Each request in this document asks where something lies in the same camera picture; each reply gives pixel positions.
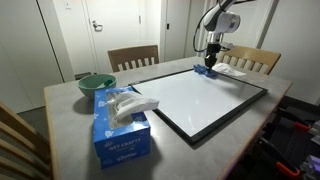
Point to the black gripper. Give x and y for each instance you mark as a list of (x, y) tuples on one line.
[(212, 51)]

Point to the blue microfibre cloth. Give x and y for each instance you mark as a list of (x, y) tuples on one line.
[(201, 70)]

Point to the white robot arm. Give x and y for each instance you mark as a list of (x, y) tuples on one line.
[(226, 21)]

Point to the black framed whiteboard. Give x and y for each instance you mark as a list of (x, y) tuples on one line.
[(193, 103)]

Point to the crumpled white paper towel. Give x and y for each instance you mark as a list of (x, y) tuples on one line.
[(226, 69)]

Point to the light wooden chair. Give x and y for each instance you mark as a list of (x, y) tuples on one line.
[(253, 55), (20, 140)]

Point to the dark brown wooden chair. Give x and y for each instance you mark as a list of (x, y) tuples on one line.
[(133, 53)]

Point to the white tissue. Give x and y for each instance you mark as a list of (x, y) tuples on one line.
[(133, 103)]

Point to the small green block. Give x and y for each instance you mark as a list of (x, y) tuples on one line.
[(108, 82)]

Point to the blue tissue box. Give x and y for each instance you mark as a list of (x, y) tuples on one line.
[(123, 146)]

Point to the green bowl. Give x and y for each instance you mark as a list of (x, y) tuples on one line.
[(90, 88)]

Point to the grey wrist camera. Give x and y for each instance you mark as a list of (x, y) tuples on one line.
[(226, 45)]

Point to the small black door switch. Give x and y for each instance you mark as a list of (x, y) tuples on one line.
[(168, 26)]

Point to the aluminium mounting rail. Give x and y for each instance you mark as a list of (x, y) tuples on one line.
[(313, 165)]

